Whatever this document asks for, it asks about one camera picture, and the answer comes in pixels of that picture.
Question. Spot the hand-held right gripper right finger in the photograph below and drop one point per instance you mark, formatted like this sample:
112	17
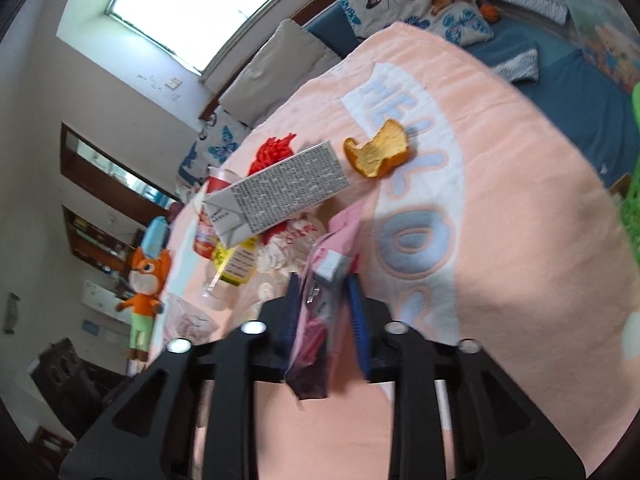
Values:
356	320

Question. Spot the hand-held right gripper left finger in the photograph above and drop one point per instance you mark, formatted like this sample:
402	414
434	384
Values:
292	320

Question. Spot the pink snack wrapper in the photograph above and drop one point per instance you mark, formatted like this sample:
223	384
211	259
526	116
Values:
320	330

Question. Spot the red printed plastic cup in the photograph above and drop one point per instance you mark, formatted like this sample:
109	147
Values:
220	180

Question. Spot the red mesh net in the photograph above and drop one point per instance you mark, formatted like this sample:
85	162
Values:
267	152

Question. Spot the green plastic basket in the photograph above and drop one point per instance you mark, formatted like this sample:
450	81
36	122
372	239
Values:
634	210

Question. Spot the clear bottle with yellow label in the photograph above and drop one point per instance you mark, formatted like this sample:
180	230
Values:
235	265

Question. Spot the crumpled red white wrapper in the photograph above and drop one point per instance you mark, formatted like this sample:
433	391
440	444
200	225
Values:
295	240

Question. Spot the clear plastic bag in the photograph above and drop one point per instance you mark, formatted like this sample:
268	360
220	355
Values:
190	325

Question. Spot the grey drink carton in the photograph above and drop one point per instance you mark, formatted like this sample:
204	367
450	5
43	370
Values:
280	190

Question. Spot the orange fox plush toy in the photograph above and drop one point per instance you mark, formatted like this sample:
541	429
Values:
147	305

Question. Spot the orange peel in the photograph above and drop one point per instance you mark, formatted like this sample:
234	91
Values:
380	152

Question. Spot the pink printed blanket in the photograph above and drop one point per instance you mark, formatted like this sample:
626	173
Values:
500	210

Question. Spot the small butterfly print pillow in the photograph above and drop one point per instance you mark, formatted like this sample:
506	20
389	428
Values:
220	145

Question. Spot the dark cabinet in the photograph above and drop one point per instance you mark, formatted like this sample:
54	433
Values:
65	380

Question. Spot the beige cushion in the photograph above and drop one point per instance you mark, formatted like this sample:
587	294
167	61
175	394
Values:
280	70

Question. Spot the blue sofa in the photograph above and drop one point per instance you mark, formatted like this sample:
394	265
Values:
565	100

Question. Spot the large butterfly print pillow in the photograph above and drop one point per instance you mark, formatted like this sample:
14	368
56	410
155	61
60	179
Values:
400	0

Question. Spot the window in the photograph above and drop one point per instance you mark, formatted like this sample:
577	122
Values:
200	0

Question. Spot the small orange ball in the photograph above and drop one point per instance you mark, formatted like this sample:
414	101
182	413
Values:
488	12

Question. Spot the bear print plastic bag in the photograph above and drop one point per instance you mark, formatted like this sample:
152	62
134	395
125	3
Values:
607	45

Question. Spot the white light switch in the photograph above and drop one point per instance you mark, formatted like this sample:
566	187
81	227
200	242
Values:
174	83

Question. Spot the wooden wall cabinet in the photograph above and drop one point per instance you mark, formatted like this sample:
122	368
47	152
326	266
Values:
75	160

